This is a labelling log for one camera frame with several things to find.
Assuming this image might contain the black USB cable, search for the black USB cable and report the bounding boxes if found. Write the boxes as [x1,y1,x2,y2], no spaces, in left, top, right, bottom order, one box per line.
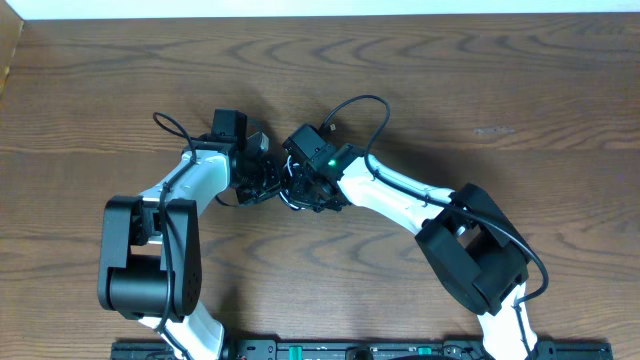
[277,154,321,212]

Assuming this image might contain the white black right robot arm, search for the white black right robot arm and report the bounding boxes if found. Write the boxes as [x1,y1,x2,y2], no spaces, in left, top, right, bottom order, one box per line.
[282,125,540,359]

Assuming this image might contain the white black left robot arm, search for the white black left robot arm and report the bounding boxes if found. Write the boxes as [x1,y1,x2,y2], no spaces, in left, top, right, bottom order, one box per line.
[97,109,282,359]

